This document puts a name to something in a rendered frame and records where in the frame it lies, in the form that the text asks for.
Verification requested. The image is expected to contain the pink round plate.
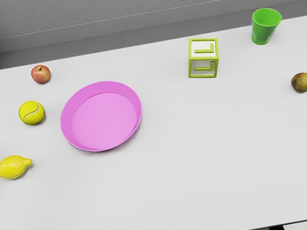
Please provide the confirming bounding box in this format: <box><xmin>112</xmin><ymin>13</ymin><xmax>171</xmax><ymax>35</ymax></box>
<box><xmin>54</xmin><ymin>75</ymin><xmax>149</xmax><ymax>158</ymax></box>

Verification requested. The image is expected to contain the yellow lemon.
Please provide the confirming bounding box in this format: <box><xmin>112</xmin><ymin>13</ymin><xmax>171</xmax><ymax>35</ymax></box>
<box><xmin>0</xmin><ymin>151</ymin><xmax>36</xmax><ymax>182</ymax></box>

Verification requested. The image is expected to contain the green and white letter cube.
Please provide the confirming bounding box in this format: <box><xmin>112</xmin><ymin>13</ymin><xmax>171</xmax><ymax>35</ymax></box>
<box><xmin>182</xmin><ymin>33</ymin><xmax>224</xmax><ymax>83</ymax></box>

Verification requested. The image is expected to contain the red apple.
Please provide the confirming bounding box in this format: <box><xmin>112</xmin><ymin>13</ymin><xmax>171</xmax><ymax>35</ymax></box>
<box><xmin>29</xmin><ymin>63</ymin><xmax>53</xmax><ymax>87</ymax></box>

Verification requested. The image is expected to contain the yellow tennis ball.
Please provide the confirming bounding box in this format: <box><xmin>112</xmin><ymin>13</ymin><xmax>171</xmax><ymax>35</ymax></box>
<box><xmin>16</xmin><ymin>98</ymin><xmax>48</xmax><ymax>128</ymax></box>

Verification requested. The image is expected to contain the green plastic cup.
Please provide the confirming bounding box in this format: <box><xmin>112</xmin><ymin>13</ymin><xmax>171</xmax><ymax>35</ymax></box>
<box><xmin>247</xmin><ymin>5</ymin><xmax>286</xmax><ymax>47</ymax></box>

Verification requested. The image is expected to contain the brown-green pear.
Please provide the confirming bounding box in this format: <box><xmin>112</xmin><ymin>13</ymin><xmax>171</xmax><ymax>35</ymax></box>
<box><xmin>289</xmin><ymin>71</ymin><xmax>307</xmax><ymax>95</ymax></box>

